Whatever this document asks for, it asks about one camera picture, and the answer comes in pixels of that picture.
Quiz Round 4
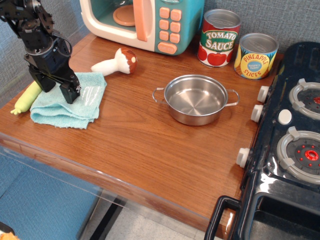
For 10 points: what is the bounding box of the orange object at corner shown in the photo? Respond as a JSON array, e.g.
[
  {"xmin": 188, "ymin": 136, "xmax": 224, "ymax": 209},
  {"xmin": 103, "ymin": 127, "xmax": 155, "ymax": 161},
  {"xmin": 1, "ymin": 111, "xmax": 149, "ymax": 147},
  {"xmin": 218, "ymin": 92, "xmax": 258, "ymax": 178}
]
[{"xmin": 0, "ymin": 222, "xmax": 20, "ymax": 240}]

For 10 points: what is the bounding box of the tomato sauce can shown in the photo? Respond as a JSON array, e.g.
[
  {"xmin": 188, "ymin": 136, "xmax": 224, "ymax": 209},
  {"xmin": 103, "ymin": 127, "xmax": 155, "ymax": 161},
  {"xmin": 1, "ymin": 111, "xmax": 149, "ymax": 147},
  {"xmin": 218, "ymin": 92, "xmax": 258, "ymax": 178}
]
[{"xmin": 197, "ymin": 9, "xmax": 242, "ymax": 67}]

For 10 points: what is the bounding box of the teal toy microwave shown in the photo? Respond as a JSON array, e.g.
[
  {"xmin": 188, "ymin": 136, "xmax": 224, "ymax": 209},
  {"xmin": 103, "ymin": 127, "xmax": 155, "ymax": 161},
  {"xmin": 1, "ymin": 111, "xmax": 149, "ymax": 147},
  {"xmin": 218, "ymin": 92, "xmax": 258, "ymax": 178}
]
[{"xmin": 80, "ymin": 0, "xmax": 205, "ymax": 56}]

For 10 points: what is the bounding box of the black toy stove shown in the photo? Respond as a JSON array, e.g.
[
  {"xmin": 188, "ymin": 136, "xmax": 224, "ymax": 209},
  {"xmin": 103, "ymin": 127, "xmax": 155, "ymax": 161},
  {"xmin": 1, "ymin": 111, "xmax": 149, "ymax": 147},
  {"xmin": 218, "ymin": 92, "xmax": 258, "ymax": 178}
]
[{"xmin": 205, "ymin": 41, "xmax": 320, "ymax": 240}]

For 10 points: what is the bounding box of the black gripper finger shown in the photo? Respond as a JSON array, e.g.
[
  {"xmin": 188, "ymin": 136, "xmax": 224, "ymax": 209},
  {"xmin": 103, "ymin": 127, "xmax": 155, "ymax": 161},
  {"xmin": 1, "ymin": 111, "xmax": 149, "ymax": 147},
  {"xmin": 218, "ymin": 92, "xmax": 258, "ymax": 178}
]
[
  {"xmin": 59, "ymin": 82, "xmax": 81, "ymax": 104},
  {"xmin": 29, "ymin": 66, "xmax": 56, "ymax": 93}
]

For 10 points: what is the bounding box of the spoon with green handle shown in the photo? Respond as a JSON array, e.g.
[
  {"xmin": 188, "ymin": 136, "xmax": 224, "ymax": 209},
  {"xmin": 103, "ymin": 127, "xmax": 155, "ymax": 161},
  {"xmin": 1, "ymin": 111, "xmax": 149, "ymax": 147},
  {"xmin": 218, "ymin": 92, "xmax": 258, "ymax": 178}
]
[{"xmin": 10, "ymin": 81, "xmax": 42, "ymax": 115}]

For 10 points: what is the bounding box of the plush white brown mushroom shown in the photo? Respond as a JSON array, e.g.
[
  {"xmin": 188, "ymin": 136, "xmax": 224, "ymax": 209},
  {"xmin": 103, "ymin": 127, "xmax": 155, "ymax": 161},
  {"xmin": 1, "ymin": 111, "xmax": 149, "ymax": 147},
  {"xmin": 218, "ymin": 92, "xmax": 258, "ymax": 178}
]
[{"xmin": 90, "ymin": 47, "xmax": 138, "ymax": 76}]

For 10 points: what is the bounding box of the light teal napkin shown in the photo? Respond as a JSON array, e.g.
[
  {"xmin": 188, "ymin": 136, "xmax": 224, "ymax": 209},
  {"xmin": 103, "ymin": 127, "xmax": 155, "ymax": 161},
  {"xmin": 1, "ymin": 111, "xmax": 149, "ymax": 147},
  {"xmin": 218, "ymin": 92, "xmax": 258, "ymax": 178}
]
[{"xmin": 29, "ymin": 71, "xmax": 108, "ymax": 130}]

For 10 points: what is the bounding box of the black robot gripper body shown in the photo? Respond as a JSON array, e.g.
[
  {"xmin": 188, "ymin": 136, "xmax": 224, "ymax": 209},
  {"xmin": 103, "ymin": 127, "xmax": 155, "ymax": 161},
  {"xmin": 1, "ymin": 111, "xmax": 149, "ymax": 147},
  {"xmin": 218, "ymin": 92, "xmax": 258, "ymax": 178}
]
[{"xmin": 24, "ymin": 37, "xmax": 80, "ymax": 85}]

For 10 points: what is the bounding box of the small stainless steel pot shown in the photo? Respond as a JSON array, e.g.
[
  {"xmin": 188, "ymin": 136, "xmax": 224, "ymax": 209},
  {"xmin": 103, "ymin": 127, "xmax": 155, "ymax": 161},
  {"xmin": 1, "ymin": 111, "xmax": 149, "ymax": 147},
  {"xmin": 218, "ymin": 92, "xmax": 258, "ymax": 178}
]
[{"xmin": 152, "ymin": 74, "xmax": 240, "ymax": 126}]

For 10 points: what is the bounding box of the pineapple slices can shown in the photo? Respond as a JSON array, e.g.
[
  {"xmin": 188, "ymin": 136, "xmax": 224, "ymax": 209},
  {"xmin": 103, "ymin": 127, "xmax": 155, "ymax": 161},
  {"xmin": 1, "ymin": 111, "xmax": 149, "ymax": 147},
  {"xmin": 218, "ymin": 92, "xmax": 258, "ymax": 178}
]
[{"xmin": 234, "ymin": 33, "xmax": 279, "ymax": 80}]

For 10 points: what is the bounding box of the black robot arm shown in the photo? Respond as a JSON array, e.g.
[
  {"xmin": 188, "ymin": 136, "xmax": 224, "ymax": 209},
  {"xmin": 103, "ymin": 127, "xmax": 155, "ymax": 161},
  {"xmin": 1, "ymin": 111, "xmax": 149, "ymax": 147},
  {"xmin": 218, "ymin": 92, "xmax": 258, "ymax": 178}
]
[{"xmin": 0, "ymin": 0, "xmax": 81, "ymax": 104}]

